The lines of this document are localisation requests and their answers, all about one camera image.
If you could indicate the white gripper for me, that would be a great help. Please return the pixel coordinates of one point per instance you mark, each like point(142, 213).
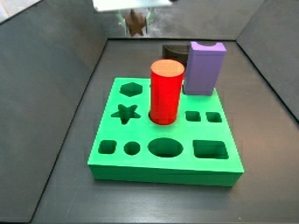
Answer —
point(118, 5)

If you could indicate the brown star prism peg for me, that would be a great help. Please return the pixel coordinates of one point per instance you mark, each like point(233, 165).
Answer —
point(136, 22)

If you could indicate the black curved fixture stand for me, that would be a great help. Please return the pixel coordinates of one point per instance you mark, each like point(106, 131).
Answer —
point(177, 52)

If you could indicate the purple notched block peg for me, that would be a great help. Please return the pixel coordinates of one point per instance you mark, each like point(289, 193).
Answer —
point(204, 68)

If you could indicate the red cylinder peg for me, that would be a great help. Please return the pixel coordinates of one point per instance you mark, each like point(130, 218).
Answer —
point(166, 88)

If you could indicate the green shape sorter block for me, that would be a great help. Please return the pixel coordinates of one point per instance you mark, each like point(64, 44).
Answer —
point(190, 152)

